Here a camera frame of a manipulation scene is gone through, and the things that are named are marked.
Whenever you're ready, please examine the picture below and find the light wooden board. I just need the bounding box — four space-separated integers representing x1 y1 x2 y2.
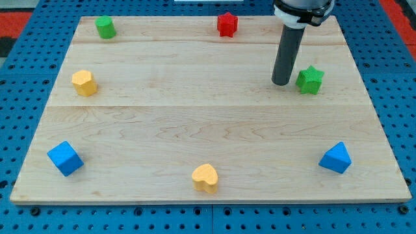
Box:
10 16 411 205

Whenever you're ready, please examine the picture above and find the yellow heart block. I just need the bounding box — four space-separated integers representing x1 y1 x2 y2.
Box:
192 163 218 194

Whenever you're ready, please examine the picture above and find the red star block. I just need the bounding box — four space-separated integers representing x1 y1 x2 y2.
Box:
217 12 239 38

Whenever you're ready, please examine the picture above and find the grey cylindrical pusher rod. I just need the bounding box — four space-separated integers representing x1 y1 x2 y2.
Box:
271 25 305 86

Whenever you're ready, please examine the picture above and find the green star block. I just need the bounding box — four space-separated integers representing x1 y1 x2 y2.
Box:
296 66 325 95

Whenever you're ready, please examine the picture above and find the yellow hexagon block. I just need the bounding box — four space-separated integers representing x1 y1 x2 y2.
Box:
71 70 98 97

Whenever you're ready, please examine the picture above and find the blue triangle block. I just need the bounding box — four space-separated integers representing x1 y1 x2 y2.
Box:
318 142 352 174

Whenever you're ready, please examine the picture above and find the green cylinder block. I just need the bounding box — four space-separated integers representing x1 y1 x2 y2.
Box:
94 16 116 39

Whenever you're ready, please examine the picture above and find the blue cube block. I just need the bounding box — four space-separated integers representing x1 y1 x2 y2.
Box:
47 141 84 177

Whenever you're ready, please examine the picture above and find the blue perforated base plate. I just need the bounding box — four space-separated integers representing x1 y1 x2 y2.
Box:
0 0 416 234

